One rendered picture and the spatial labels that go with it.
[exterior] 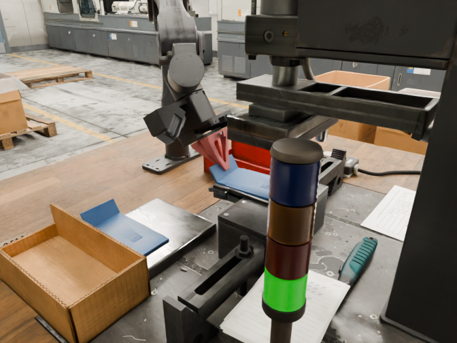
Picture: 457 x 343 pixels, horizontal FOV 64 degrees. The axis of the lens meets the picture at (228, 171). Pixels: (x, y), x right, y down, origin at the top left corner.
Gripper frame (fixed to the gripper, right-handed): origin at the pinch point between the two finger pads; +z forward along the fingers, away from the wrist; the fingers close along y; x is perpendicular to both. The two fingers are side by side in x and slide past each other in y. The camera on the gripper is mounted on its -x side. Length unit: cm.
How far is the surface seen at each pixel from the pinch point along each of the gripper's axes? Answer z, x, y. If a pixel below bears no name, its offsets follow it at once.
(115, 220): -0.1, -17.3, -14.6
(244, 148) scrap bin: 0.7, 23.7, -13.4
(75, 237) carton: -1.0, -24.8, -15.4
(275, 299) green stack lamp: 8.1, -29.2, 26.9
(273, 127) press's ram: -3.9, -9.2, 20.2
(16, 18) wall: -501, 468, -903
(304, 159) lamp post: -2.5, -28.2, 34.6
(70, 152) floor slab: -47, 114, -282
